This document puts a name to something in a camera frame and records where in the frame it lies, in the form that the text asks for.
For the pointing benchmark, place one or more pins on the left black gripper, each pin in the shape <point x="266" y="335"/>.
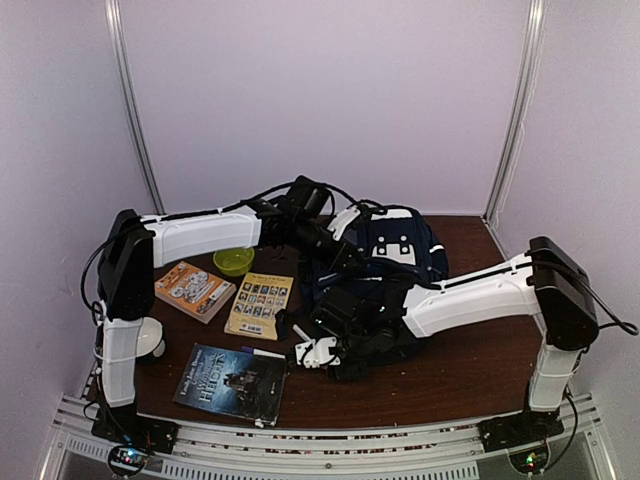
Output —
<point x="337" y="259"/>

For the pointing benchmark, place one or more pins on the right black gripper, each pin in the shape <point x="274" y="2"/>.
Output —
<point x="354" y="373"/>

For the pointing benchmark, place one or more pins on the yellow paperback book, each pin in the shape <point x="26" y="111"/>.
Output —
<point x="259" y="299"/>

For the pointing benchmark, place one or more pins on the navy blue backpack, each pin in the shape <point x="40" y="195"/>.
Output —
<point x="400" y="251"/>

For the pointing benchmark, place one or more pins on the orange comic paperback book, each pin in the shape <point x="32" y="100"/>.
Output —
<point x="195" y="292"/>

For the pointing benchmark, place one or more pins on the red capped white marker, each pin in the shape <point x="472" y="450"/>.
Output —
<point x="301" y="333"/>

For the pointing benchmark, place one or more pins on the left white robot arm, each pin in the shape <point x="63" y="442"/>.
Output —
<point x="139" y="246"/>

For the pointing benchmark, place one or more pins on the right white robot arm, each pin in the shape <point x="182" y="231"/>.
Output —
<point x="542" y="282"/>

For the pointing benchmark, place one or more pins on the lime green plastic bowl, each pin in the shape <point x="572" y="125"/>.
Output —
<point x="234" y="262"/>

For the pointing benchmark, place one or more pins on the purple capped white marker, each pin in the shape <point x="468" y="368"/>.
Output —
<point x="264" y="353"/>

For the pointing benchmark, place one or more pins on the dark Wuthering Heights book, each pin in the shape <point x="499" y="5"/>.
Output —
<point x="238" y="384"/>

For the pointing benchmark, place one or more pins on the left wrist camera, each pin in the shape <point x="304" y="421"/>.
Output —
<point x="342" y="221"/>

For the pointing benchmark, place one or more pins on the front aluminium rail frame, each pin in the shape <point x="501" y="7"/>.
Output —
<point x="445" y="450"/>

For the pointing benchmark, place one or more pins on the left corner aluminium post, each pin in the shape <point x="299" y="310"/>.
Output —
<point x="118" y="42"/>

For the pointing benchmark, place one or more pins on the corner aluminium post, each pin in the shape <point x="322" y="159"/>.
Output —
<point x="515" y="131"/>
<point x="118" y="42"/>

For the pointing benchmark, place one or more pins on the right corner aluminium post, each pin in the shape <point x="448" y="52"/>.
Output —
<point x="515" y="131"/>

